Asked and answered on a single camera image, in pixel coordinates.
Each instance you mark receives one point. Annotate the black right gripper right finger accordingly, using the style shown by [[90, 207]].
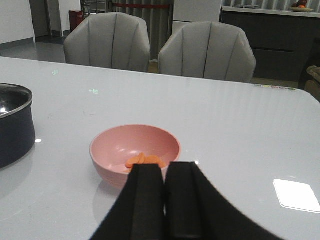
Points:
[[196, 210]]

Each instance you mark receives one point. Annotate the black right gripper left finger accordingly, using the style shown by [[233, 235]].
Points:
[[138, 212]]

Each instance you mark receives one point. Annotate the orange ham slices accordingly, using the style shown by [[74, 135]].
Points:
[[143, 159]]

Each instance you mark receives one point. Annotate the pink bowl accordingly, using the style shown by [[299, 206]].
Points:
[[111, 149]]

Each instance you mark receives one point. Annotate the coloured sticker strip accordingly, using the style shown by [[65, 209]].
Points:
[[274, 87]]

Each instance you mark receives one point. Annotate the dark blue saucepan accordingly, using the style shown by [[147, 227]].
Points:
[[17, 132]]

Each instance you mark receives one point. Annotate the right grey chair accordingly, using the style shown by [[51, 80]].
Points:
[[208, 50]]

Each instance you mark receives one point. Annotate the grey chair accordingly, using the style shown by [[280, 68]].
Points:
[[208, 50], [112, 40]]

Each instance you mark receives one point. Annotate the beige cushion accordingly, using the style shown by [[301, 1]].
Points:
[[312, 86]]

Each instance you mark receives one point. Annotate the left grey chair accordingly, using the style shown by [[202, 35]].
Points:
[[112, 40]]

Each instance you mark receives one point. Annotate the dark sideboard counter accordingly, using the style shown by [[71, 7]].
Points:
[[281, 41]]

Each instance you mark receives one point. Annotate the white cabinet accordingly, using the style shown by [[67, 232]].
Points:
[[190, 11]]

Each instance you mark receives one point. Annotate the red bin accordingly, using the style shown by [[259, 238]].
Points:
[[75, 18]]

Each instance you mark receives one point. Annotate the red barrier tape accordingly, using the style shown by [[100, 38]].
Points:
[[142, 6]]

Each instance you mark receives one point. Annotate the fruit bowl on counter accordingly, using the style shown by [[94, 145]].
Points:
[[300, 6]]

